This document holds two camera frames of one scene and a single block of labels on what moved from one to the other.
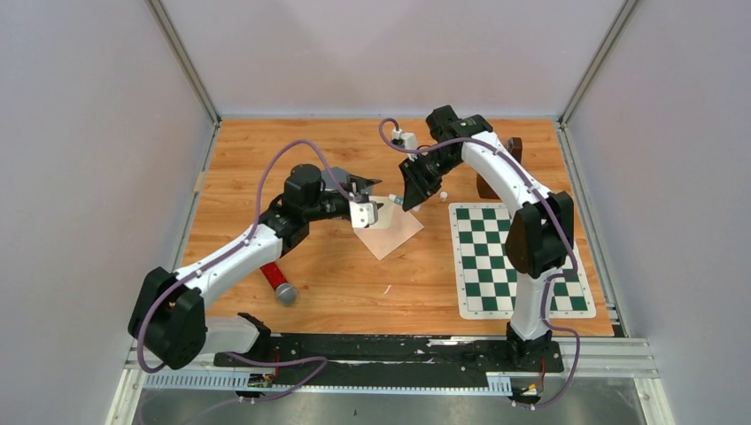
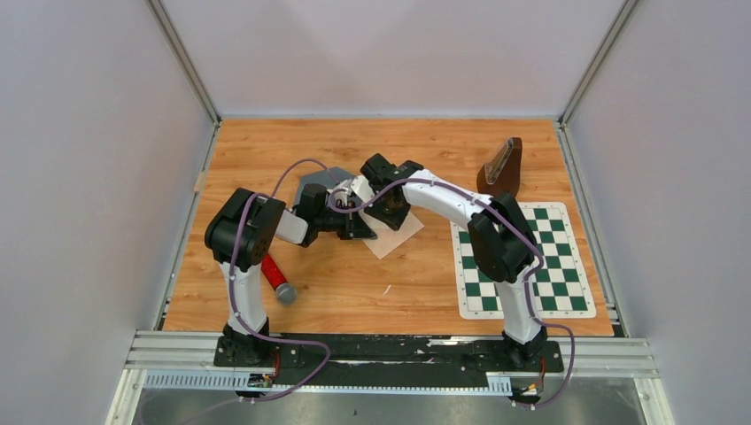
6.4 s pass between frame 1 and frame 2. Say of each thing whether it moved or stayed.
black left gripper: moved
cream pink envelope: stayed
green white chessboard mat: stayed
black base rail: stayed
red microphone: stayed
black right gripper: moved
